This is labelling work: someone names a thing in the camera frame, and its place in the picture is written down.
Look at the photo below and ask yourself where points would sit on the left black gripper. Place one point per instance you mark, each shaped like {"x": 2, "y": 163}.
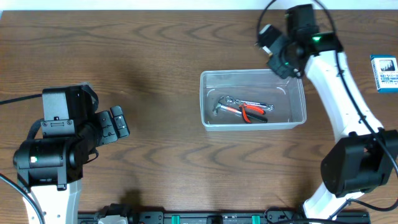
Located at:
{"x": 106, "y": 127}

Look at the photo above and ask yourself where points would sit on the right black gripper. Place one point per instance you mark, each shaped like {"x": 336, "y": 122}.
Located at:
{"x": 278, "y": 65}

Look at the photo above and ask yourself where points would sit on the clear plastic storage container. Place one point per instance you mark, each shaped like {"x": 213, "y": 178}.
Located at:
{"x": 257, "y": 85}

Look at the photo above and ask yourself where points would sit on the red handled pliers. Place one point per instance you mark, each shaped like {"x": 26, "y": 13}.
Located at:
{"x": 250, "y": 112}

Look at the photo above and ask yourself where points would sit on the silver ratchet wrench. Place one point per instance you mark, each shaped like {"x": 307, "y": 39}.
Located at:
{"x": 264, "y": 106}

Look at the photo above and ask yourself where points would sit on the small hammer with black grip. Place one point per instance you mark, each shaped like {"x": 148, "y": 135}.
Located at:
{"x": 222, "y": 105}

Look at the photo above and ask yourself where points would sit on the blue and white box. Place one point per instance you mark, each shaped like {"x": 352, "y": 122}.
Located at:
{"x": 385, "y": 73}

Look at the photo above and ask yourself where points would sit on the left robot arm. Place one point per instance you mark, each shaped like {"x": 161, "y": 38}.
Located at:
{"x": 49, "y": 163}

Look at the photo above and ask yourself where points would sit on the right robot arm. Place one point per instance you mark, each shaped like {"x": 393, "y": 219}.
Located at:
{"x": 365, "y": 153}

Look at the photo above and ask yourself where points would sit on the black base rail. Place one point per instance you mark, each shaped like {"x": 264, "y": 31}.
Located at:
{"x": 118, "y": 213}

